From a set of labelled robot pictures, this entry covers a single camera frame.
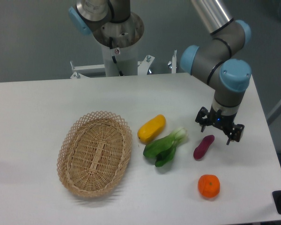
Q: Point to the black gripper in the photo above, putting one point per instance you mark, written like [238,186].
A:
[225,123]

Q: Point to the purple sweet potato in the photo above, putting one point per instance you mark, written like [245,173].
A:
[203,147]

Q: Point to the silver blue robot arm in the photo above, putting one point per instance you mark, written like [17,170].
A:
[118,30]

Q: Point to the orange tangerine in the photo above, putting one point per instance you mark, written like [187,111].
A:
[209,185]

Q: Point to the green bok choy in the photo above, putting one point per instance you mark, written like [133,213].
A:
[164,149]

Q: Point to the yellow mango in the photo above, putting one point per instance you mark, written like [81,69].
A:
[151,129]

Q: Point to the woven wicker basket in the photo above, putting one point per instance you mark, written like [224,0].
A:
[95,154]

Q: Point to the white frame leg right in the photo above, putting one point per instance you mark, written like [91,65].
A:
[274,113]

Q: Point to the white metal base frame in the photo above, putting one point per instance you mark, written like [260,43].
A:
[144,68]

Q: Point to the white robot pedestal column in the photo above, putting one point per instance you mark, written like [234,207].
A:
[120,61]

